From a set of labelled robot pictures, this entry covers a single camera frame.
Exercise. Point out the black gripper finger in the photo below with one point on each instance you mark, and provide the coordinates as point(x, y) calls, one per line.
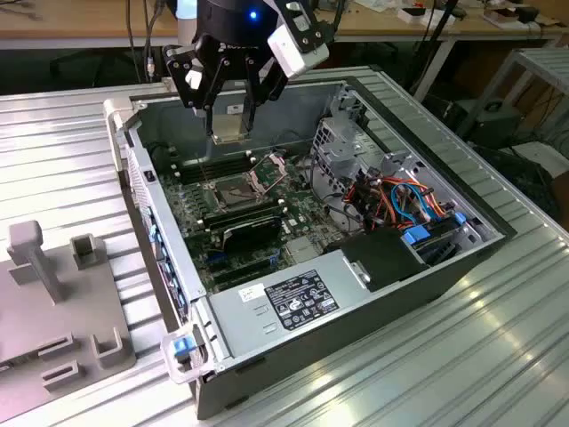
point(249, 102)
point(208, 116)

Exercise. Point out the silver topped CPU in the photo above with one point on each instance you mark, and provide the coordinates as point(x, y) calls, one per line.
point(229, 129)

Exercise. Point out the black RAM slot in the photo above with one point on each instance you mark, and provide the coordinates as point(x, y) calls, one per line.
point(222, 169)
point(222, 165)
point(244, 214)
point(222, 161)
point(244, 221)
point(244, 210)
point(222, 157)
point(244, 218)

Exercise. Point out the CPU socket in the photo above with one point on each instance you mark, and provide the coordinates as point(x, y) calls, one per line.
point(238, 195)

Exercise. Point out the black expansion slot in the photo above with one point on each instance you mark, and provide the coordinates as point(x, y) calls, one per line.
point(240, 268)

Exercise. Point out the white case sticker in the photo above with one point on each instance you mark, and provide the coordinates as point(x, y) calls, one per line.
point(232, 110)

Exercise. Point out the silver metal drive cage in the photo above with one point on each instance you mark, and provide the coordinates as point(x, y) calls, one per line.
point(338, 151)

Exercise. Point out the green motherboard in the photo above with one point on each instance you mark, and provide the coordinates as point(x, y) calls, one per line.
point(306, 213)

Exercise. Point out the black graphics card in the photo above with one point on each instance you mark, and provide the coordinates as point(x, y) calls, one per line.
point(251, 236)

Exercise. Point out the wooden desk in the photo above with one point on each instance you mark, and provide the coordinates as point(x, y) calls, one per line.
point(89, 22)

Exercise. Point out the silver chipset heatsink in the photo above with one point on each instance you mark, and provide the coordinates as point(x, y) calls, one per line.
point(304, 250)

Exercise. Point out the small white box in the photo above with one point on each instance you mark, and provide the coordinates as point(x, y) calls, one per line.
point(413, 15)

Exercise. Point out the silver power supply unit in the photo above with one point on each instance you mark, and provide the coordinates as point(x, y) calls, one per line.
point(242, 320)

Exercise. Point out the black plastic shroud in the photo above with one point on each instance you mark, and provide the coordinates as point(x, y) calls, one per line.
point(382, 262)

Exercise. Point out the blue disk carrier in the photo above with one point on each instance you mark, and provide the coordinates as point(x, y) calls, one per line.
point(415, 233)

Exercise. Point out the blue case latch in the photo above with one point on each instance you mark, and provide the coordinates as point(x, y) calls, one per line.
point(182, 348)

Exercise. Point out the small blue plastic clip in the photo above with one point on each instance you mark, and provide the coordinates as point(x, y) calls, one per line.
point(460, 219)

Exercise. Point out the grey parts rack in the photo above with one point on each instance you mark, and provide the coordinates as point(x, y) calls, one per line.
point(44, 311)

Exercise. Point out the black and silver PC case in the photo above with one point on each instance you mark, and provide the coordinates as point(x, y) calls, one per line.
point(355, 347)

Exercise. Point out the brown cardboard box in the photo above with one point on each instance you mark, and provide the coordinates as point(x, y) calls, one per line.
point(502, 18)

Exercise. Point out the black bracket wrist camera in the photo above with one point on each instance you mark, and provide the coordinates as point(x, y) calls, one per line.
point(178, 73)

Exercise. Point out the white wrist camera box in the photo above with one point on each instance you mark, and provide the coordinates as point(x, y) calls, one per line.
point(293, 58)

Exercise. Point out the grey metal frame table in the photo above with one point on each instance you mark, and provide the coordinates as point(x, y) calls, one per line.
point(549, 62)

